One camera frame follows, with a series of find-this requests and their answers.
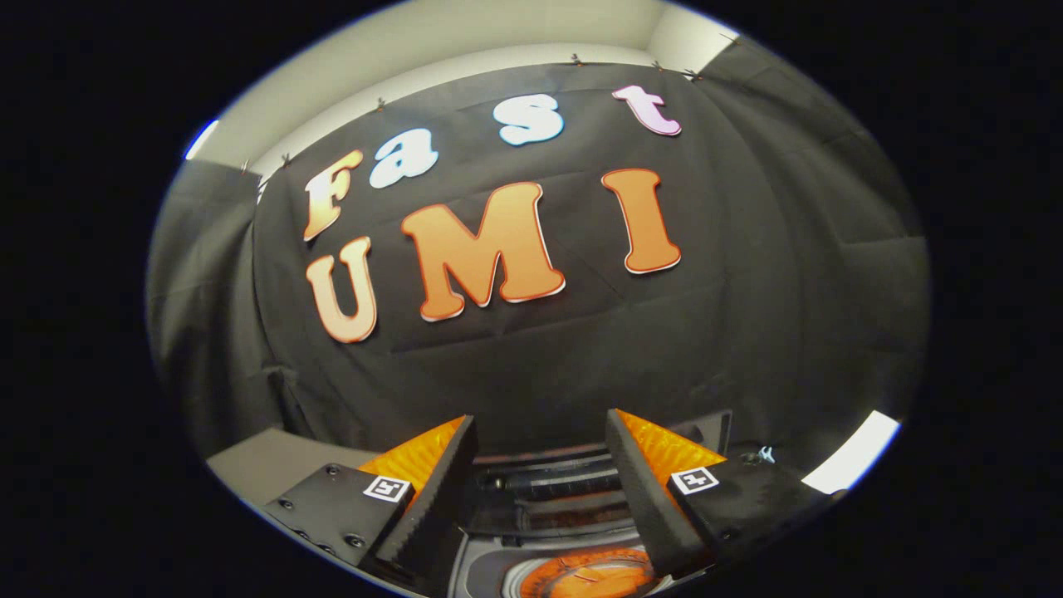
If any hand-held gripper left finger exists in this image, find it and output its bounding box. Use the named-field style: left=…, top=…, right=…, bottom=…
left=264, top=414, right=480, bottom=596

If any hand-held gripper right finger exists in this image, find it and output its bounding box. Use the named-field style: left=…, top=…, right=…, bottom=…
left=605, top=407, right=833, bottom=579

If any yellow polo shirt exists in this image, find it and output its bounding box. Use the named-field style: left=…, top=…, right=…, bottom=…
left=519, top=547, right=665, bottom=598

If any dark grey cabinet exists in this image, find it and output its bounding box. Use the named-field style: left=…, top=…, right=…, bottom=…
left=206, top=428, right=379, bottom=507

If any white side table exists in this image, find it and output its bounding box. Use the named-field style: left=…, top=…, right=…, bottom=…
left=801, top=409, right=902, bottom=496

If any black backdrop cloth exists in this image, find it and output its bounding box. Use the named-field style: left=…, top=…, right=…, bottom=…
left=145, top=33, right=931, bottom=466

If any row of small cloth clips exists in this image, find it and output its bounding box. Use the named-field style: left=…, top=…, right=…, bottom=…
left=239, top=51, right=703, bottom=171

